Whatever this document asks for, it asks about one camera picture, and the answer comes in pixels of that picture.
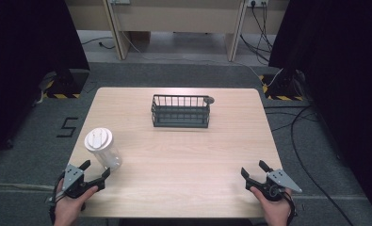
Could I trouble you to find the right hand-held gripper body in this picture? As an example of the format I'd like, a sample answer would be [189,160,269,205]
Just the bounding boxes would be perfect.
[249,169,303,202]

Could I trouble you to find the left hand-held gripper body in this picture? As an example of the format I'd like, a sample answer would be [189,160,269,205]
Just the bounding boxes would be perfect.
[61,163,101,200]

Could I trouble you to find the clear jar with white lid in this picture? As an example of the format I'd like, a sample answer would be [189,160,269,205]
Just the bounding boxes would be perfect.
[84,127,123,172]

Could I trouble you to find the dark wire basket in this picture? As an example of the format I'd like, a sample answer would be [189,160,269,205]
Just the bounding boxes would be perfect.
[151,94,216,129]

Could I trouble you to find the person's right hand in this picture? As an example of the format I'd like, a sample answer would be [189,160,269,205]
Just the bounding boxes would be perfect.
[250,186,293,226]

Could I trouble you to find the person's left hand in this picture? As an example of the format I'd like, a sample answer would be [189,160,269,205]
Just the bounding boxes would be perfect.
[53,178,99,226]

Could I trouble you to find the black tape floor mark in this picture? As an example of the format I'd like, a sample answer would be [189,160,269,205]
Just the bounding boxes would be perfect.
[56,117,79,138]

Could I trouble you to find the light wooden table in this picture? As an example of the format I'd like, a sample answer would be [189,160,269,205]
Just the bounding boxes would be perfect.
[68,87,283,218]

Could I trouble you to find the black stand base striped tape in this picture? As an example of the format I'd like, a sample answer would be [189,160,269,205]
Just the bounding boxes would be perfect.
[258,69,305,102]
[41,69,90,100]

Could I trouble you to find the black curtain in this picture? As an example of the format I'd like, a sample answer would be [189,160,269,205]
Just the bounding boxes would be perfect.
[267,0,372,224]
[0,0,91,162]

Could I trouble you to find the beige wooden desk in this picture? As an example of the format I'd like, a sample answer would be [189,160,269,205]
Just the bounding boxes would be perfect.
[64,0,291,62]

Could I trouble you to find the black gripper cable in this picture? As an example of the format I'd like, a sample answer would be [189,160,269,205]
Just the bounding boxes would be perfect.
[47,170,67,225]
[283,191,299,226]

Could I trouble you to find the black floor cable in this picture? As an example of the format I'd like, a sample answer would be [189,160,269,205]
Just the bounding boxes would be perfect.
[264,105,355,226]

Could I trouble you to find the black power cable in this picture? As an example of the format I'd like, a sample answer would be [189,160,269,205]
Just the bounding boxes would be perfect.
[81,37,116,51]

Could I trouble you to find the bundle of black cables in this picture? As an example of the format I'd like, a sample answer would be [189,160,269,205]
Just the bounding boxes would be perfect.
[239,2,274,66]

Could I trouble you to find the white wall socket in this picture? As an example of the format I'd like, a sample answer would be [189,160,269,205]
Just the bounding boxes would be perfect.
[247,0,269,8]

